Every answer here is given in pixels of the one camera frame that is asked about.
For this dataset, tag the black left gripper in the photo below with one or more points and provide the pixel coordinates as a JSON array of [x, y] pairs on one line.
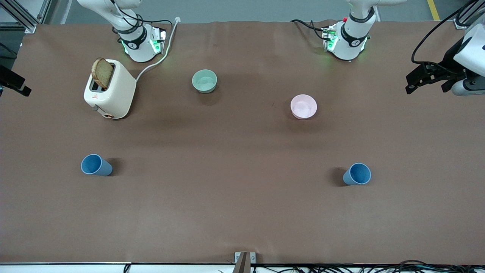
[[448, 61]]

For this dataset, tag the blue ribbed plastic cup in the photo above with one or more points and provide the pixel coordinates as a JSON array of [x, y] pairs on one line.
[[358, 174], [94, 165]]

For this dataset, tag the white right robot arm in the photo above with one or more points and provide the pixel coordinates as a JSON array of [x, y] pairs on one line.
[[138, 49]]

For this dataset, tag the brown toast slice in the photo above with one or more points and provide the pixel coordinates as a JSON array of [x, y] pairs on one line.
[[102, 72]]

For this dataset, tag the cream white toaster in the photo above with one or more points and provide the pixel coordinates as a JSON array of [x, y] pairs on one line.
[[115, 96]]

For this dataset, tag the pale pink bowl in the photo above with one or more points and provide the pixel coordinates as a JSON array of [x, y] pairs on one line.
[[303, 107]]

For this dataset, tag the pale green bowl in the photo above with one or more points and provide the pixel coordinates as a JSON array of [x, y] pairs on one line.
[[204, 81]]

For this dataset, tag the brown table cover sheet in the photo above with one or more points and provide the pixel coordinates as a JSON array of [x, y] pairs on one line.
[[235, 170]]

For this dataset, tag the aluminium frame profile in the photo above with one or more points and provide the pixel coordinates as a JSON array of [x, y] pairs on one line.
[[464, 21], [22, 17]]

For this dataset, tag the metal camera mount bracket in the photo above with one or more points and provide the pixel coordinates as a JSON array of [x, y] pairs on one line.
[[244, 262]]

